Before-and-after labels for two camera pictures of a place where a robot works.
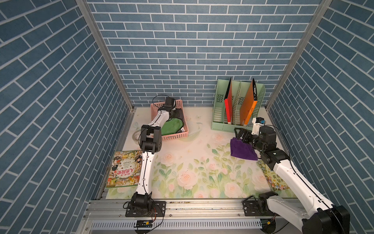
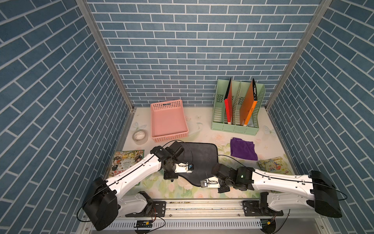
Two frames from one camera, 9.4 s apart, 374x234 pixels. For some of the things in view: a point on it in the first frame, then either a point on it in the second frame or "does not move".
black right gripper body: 249,139 → 223,184
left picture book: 125,169 does not move
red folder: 228,101 does not move
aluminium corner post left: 85,9 does not move
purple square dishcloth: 242,150 does not move
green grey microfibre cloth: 172,125 → 203,156
